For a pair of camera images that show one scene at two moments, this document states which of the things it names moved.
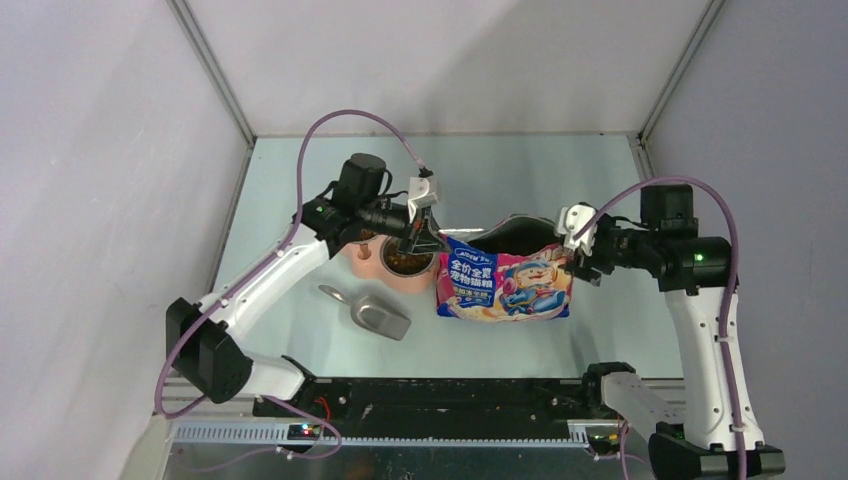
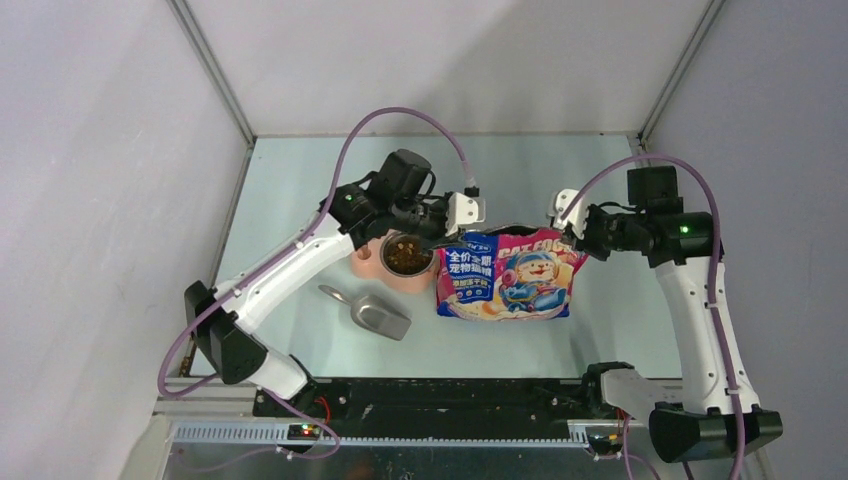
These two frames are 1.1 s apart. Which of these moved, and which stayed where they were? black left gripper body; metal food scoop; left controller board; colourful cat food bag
Moved: black left gripper body
Stayed: metal food scoop; left controller board; colourful cat food bag
